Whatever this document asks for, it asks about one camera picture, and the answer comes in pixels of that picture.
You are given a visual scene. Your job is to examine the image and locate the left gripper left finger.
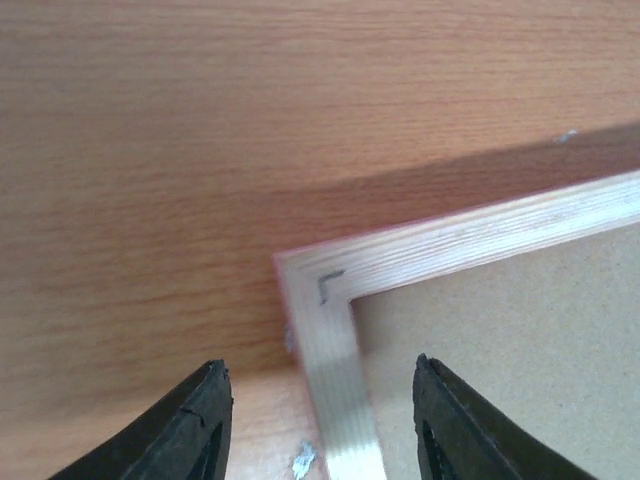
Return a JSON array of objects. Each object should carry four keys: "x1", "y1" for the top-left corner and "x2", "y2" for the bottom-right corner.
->
[{"x1": 53, "y1": 360, "x2": 233, "y2": 479}]

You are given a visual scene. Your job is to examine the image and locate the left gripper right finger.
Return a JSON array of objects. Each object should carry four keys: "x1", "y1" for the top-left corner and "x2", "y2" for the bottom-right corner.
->
[{"x1": 413, "y1": 354, "x2": 593, "y2": 480}]

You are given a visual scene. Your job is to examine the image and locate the pink picture frame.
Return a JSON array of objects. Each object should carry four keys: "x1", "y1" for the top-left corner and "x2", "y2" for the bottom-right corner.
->
[{"x1": 276, "y1": 172, "x2": 639, "y2": 479}]

